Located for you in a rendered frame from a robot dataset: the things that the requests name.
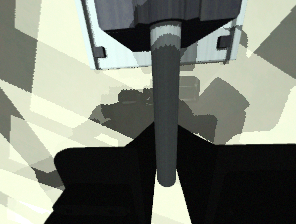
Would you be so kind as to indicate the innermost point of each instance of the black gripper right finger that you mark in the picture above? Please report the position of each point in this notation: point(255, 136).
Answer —
point(201, 167)

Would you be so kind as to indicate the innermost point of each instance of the black housing block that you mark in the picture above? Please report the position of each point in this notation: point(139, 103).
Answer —
point(116, 33)

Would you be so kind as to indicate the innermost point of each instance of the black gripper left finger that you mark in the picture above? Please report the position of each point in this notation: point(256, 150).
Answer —
point(133, 164)

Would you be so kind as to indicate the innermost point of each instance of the dark grey metal shaft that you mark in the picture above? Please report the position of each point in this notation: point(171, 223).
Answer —
point(165, 38)

